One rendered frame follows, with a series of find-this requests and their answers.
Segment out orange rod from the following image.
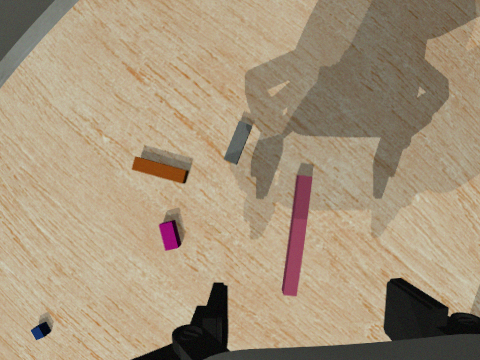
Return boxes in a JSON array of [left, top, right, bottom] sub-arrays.
[[132, 157, 189, 184]]

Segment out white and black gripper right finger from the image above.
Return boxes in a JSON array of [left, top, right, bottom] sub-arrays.
[[384, 278, 480, 341]]

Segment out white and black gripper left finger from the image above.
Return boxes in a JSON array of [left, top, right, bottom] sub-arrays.
[[132, 282, 230, 360]]

